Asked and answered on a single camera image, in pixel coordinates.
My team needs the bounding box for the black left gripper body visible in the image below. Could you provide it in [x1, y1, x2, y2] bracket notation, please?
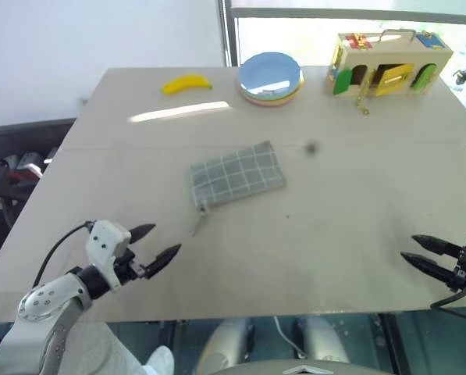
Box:
[112, 246, 158, 285]

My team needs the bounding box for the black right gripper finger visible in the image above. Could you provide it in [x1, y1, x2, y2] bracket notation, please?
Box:
[400, 252, 458, 291]
[411, 234, 466, 259]

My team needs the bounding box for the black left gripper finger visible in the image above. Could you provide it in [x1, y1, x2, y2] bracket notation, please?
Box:
[144, 243, 183, 280]
[129, 223, 157, 246]

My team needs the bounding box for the grey checked cloth pouch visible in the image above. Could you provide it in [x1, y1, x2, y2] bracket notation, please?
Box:
[187, 140, 287, 209]

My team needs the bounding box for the grey zipper pull tab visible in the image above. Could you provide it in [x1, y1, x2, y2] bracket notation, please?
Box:
[190, 200, 211, 238]

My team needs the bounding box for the white cloth covered shape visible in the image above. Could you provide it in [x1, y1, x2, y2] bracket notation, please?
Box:
[55, 322, 176, 375]

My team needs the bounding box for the silver rounded robot body part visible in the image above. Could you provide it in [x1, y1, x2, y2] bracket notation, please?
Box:
[292, 315, 351, 370]
[196, 316, 257, 375]

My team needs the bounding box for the red and white device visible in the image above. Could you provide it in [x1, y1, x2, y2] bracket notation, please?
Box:
[5, 150, 55, 177]

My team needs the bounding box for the yellow toy banana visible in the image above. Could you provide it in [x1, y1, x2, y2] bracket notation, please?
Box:
[161, 73, 214, 96]

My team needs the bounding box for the pink plate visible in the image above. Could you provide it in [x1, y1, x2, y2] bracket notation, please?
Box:
[239, 87, 302, 109]

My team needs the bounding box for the yellow plate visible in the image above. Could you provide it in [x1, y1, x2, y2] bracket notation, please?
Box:
[243, 76, 306, 105]

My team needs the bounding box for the wooden lock activity box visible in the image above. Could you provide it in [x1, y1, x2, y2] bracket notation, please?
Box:
[325, 28, 454, 99]

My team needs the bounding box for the green plate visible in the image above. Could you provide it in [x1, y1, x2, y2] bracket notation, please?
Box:
[251, 70, 305, 98]

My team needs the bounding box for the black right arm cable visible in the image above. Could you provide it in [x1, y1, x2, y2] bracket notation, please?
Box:
[429, 273, 466, 310]

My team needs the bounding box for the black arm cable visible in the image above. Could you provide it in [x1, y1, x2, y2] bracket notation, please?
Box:
[32, 220, 97, 291]
[429, 273, 466, 310]

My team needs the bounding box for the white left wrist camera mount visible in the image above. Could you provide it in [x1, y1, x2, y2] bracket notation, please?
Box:
[85, 220, 133, 293]

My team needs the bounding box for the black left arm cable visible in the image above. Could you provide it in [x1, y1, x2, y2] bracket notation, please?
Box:
[32, 220, 97, 291]

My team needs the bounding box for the white cable under table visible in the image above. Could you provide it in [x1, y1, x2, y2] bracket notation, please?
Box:
[272, 315, 308, 359]

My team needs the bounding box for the brass chain with key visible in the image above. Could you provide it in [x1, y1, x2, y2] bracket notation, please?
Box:
[353, 76, 372, 116]

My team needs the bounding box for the grey window frame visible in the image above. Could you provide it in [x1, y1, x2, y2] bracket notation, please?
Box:
[218, 0, 466, 68]

